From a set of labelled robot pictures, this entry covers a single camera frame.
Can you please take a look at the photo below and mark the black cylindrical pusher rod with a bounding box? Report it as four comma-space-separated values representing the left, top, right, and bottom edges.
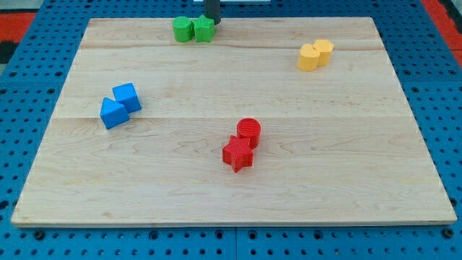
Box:
204, 0, 221, 25

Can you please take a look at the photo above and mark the green star block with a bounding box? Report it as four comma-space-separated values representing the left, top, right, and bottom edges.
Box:
193, 15, 215, 43

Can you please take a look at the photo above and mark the red star block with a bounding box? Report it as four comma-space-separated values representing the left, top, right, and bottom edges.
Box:
222, 135, 254, 173

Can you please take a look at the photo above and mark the green cylinder block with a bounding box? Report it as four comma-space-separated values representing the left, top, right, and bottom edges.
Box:
172, 17, 193, 43

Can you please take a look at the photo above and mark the yellow heart block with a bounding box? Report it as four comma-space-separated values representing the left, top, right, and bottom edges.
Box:
297, 44, 320, 72

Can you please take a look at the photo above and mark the yellow hexagon block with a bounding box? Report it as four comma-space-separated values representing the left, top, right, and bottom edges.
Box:
313, 39, 334, 66

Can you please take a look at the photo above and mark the blue cube block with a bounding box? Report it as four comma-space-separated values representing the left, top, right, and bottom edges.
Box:
112, 82, 141, 113

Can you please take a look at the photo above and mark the red cylinder block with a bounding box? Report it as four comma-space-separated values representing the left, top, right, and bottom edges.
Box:
236, 118, 261, 149

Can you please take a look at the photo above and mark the light wooden board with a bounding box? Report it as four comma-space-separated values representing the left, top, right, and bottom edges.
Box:
12, 17, 457, 228

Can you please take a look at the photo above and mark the blue triangle block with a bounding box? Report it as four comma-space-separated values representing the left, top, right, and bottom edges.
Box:
100, 97, 130, 129

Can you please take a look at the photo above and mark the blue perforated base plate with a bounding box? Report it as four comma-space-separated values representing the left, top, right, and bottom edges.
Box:
1, 1, 461, 259

